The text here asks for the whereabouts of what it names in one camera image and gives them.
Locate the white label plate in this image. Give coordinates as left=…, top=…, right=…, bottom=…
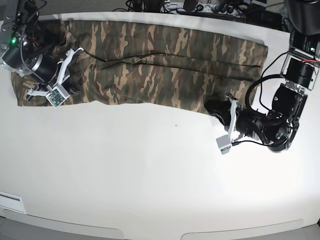
left=0, top=192, right=27, bottom=215

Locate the camouflage T-shirt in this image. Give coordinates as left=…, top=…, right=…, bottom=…
left=10, top=19, right=270, bottom=116

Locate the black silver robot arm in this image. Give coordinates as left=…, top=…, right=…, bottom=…
left=0, top=0, right=81, bottom=105
left=204, top=0, right=320, bottom=154

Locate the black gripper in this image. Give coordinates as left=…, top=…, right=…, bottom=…
left=32, top=54, right=82, bottom=96
left=204, top=99, right=265, bottom=139

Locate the background cables and equipment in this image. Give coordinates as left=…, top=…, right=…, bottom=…
left=112, top=0, right=291, bottom=28

